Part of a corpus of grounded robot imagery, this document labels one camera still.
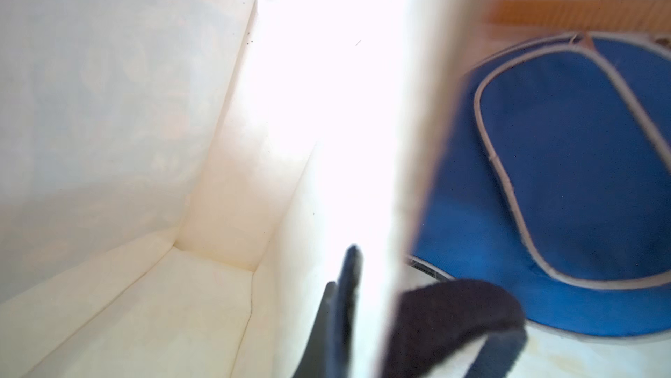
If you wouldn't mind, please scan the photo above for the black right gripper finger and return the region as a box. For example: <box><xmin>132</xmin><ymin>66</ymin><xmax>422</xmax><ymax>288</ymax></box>
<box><xmin>294</xmin><ymin>245</ymin><xmax>363</xmax><ymax>377</ymax></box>

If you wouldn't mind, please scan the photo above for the white canvas tote bag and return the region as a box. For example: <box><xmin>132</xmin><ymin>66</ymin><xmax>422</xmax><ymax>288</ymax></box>
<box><xmin>1</xmin><ymin>0</ymin><xmax>482</xmax><ymax>377</ymax></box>

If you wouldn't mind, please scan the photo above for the dark blue paddle case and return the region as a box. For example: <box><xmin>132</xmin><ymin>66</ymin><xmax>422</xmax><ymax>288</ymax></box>
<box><xmin>412</xmin><ymin>33</ymin><xmax>670</xmax><ymax>338</ymax></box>

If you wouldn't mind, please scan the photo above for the wooden two-tier shelf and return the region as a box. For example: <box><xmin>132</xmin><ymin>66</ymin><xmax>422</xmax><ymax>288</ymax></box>
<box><xmin>486</xmin><ymin>0</ymin><xmax>670</xmax><ymax>33</ymax></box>

